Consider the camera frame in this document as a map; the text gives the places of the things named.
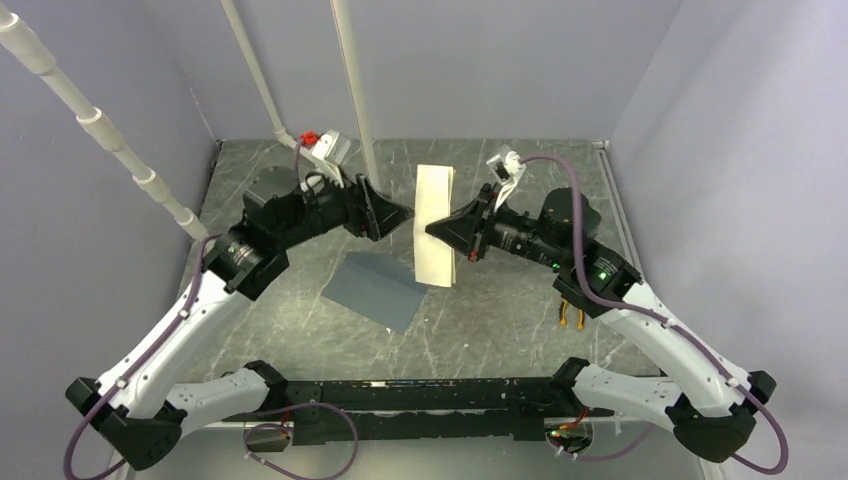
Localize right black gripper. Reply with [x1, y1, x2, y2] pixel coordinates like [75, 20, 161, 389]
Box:
[425, 182, 567, 270]

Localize cream letter paper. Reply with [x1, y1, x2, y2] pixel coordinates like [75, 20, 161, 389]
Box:
[411, 164, 457, 289]

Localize grey envelope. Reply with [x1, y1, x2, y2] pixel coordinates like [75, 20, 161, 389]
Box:
[322, 252, 428, 334]

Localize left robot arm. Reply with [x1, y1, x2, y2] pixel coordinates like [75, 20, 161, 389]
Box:
[65, 167, 414, 471]

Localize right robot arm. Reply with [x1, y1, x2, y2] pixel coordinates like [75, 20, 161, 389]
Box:
[425, 184, 776, 463]

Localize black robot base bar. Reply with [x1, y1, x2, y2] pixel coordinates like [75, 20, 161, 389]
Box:
[226, 377, 612, 446]

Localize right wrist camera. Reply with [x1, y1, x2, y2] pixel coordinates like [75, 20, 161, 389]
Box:
[486, 144, 526, 210]

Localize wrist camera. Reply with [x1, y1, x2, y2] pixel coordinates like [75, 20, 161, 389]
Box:
[299, 130, 351, 186]
[486, 144, 526, 210]

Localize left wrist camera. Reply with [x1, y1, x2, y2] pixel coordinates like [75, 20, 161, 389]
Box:
[299, 130, 351, 186]

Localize yellow handled pliers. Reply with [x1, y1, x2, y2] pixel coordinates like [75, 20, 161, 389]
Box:
[559, 298, 586, 331]

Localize white pvc pipe frame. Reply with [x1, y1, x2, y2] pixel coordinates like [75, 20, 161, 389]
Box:
[0, 0, 382, 245]

